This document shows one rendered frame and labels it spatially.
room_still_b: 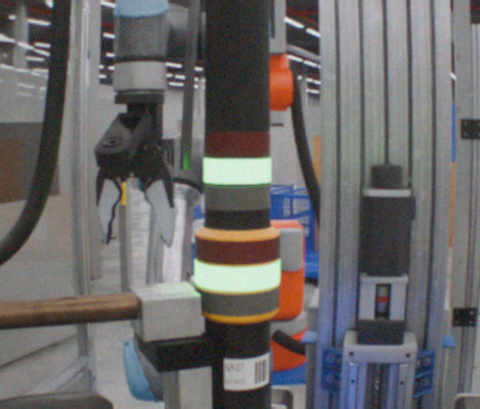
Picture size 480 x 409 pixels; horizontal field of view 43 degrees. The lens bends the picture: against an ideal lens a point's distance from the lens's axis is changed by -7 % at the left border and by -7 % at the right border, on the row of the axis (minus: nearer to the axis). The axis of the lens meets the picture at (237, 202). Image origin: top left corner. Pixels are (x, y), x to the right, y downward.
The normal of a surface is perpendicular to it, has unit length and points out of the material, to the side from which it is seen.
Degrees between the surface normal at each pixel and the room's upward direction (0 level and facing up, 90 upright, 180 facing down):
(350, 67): 90
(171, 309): 90
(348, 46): 90
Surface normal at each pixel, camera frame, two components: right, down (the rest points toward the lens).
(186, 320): 0.39, 0.10
